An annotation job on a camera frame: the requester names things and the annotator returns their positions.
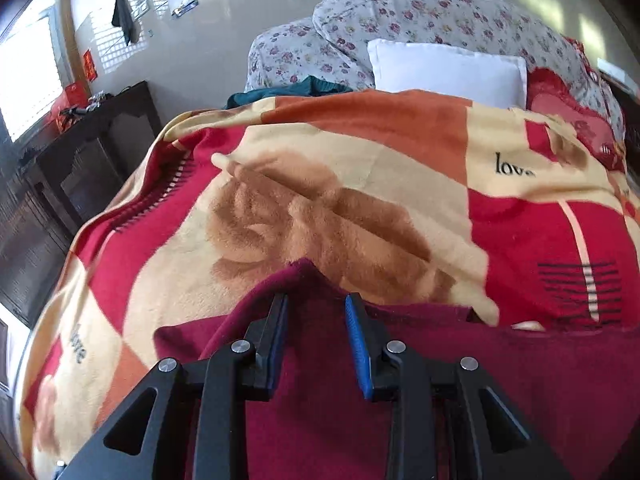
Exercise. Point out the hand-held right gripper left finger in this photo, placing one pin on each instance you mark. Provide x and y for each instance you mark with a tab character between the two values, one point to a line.
272	355

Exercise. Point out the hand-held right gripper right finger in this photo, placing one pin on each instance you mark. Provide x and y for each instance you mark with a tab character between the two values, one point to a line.
359	355

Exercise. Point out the maroon garment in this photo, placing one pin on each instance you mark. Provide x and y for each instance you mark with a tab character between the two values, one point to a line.
330	410

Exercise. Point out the printed fleece blanket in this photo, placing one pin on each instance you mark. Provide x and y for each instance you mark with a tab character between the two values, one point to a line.
350	200

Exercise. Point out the dark wooden cabinet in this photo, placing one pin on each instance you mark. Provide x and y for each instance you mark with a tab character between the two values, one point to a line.
95	160

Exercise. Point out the teal cloth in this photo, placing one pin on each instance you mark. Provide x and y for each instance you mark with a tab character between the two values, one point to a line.
295	91

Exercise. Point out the white pillow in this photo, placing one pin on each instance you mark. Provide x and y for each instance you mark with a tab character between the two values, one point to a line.
447	72

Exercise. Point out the red lace pillow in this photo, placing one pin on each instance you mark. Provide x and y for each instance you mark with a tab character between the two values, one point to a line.
570	110

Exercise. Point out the red gift box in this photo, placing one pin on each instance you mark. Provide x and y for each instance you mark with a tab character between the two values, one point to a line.
70	102

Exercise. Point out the floral pillows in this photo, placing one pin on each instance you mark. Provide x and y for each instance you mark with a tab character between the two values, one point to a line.
415	25

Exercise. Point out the dark hanging cloth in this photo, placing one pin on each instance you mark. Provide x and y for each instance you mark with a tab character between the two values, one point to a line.
125	17

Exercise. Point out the window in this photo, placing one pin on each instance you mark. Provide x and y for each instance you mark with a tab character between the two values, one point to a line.
32	75

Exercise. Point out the red wall decoration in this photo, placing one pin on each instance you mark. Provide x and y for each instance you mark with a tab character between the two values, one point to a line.
89	65

